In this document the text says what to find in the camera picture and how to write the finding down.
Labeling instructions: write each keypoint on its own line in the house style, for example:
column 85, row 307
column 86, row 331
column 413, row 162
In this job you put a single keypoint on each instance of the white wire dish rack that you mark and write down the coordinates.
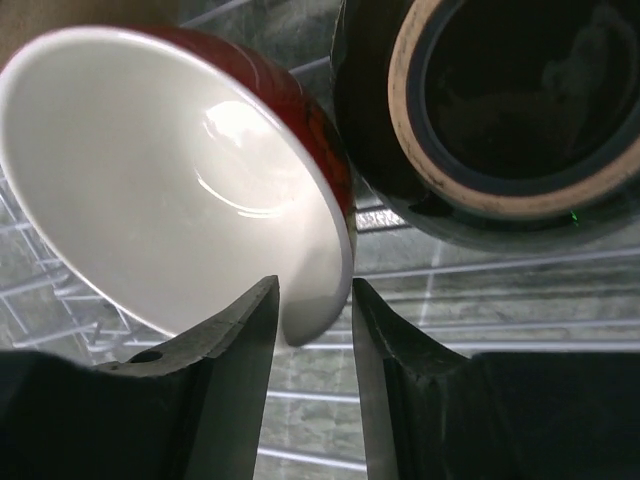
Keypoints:
column 549, row 294

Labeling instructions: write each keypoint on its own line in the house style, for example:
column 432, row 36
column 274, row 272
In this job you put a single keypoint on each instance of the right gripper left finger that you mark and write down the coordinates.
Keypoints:
column 189, row 408

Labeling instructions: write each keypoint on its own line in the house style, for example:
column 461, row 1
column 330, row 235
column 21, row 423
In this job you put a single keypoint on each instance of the black patterned bowl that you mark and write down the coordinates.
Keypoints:
column 494, row 125

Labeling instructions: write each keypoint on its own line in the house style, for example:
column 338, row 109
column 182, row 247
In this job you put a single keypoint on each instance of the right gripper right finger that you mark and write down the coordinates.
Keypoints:
column 431, row 413

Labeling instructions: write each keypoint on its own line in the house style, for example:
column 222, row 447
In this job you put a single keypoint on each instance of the red floral bowl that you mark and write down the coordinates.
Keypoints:
column 171, row 170

